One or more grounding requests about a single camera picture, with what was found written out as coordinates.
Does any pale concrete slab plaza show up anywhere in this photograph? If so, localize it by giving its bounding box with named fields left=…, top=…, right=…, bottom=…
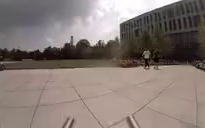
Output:
left=0, top=64, right=205, bottom=128

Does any tall chimney tower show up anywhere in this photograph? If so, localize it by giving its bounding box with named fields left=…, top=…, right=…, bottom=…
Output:
left=69, top=35, right=75, bottom=46

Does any grass lawn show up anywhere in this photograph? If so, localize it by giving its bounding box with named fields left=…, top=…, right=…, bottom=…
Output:
left=0, top=58, right=124, bottom=71

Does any row of dark trees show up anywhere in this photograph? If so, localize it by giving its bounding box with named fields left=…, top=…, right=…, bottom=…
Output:
left=0, top=37, right=122, bottom=62

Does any row of young pale trees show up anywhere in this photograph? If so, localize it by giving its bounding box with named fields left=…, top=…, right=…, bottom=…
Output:
left=120, top=20, right=205, bottom=62

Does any robot's own part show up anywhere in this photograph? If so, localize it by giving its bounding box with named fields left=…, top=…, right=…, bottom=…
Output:
left=126, top=114, right=140, bottom=128
left=61, top=116, right=75, bottom=128

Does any large grey office building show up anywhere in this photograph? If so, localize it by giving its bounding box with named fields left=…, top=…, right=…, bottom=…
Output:
left=119, top=0, right=205, bottom=62

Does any row of parked bicycles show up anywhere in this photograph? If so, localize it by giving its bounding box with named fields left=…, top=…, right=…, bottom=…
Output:
left=117, top=57, right=205, bottom=76

